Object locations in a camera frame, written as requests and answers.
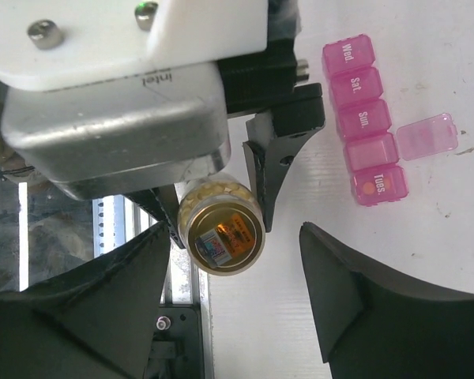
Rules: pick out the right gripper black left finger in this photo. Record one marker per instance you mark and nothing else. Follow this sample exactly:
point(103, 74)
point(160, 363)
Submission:
point(45, 330)

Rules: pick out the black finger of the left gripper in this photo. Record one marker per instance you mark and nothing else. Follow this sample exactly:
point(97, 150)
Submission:
point(162, 204)

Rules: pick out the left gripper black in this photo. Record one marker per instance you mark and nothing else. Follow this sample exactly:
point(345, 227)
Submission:
point(267, 81)

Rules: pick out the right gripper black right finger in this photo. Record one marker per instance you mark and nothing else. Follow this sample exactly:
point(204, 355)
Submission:
point(373, 321)

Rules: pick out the clear bottle yellow capsules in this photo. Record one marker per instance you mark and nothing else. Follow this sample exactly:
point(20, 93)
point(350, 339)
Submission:
point(220, 224)

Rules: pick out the pink weekly pill organizer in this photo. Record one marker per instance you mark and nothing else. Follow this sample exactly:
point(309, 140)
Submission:
point(372, 151)

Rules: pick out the aluminium mounting rail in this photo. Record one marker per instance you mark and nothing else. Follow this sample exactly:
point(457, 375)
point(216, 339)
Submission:
point(146, 272)

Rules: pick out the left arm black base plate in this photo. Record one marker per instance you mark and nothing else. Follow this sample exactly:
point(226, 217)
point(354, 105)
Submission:
point(177, 344)

